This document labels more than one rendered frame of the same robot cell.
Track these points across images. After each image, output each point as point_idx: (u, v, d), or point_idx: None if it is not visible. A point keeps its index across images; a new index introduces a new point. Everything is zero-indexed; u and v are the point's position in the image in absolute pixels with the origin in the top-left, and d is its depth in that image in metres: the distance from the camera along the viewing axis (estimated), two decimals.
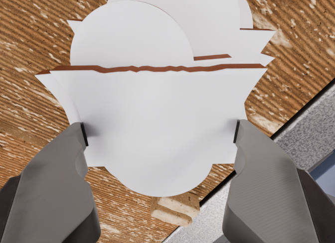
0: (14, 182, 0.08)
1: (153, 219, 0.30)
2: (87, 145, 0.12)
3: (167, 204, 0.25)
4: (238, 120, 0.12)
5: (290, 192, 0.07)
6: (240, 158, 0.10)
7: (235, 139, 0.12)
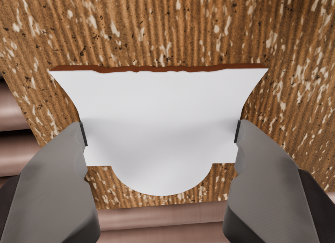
0: (13, 182, 0.08)
1: None
2: (86, 145, 0.12)
3: None
4: (239, 120, 0.12)
5: (291, 193, 0.07)
6: (241, 158, 0.10)
7: (236, 139, 0.12)
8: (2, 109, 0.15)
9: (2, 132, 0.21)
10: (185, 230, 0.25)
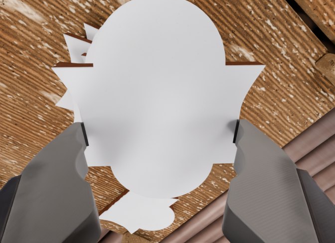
0: (14, 182, 0.08)
1: None
2: (87, 145, 0.12)
3: None
4: (237, 120, 0.12)
5: (289, 192, 0.07)
6: (240, 158, 0.10)
7: (235, 139, 0.12)
8: (101, 226, 0.38)
9: None
10: (219, 224, 0.40)
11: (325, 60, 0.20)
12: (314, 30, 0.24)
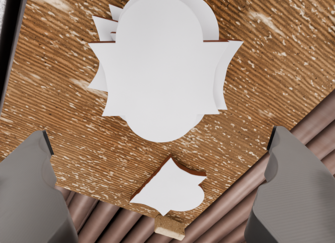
0: None
1: None
2: (52, 153, 0.11)
3: None
4: (273, 127, 0.11)
5: (325, 209, 0.07)
6: (272, 166, 0.09)
7: (269, 146, 0.12)
8: (133, 212, 0.39)
9: None
10: (248, 202, 0.40)
11: None
12: None
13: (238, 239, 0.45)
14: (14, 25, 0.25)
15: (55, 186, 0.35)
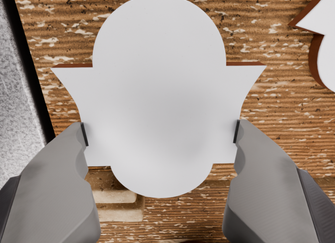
0: (14, 182, 0.08)
1: None
2: (87, 145, 0.12)
3: (129, 215, 0.19)
4: (238, 120, 0.12)
5: (290, 192, 0.07)
6: (240, 158, 0.10)
7: (235, 139, 0.12)
8: None
9: None
10: None
11: None
12: None
13: None
14: None
15: None
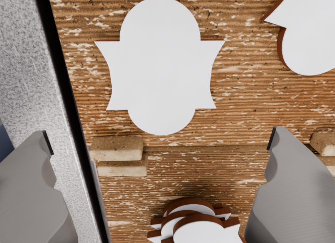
0: None
1: None
2: (52, 153, 0.11)
3: (136, 171, 0.24)
4: (273, 127, 0.11)
5: (325, 209, 0.07)
6: (272, 166, 0.09)
7: (269, 146, 0.12)
8: None
9: None
10: None
11: None
12: None
13: None
14: (101, 219, 0.40)
15: None
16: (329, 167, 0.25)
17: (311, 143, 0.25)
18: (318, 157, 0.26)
